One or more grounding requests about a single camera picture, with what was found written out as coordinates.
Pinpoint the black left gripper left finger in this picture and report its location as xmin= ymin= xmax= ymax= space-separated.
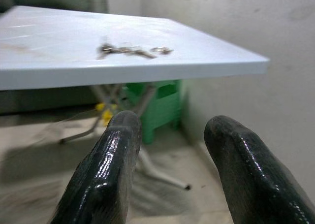
xmin=50 ymin=110 xmax=142 ymax=224

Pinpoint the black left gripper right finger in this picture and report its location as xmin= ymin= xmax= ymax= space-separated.
xmin=204 ymin=115 xmax=315 ymax=224

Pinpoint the yellow plastic clip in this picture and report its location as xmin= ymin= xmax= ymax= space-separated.
xmin=95 ymin=102 xmax=118 ymax=126

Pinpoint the green plastic stool stack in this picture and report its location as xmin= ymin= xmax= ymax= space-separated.
xmin=124 ymin=79 xmax=184 ymax=145

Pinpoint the dark grey sofa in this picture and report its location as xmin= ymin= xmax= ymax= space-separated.
xmin=0 ymin=0 xmax=109 ymax=115

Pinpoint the white folding table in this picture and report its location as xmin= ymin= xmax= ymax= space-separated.
xmin=0 ymin=5 xmax=270 ymax=191

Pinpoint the silver key bunch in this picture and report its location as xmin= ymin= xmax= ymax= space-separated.
xmin=95 ymin=36 xmax=174 ymax=61

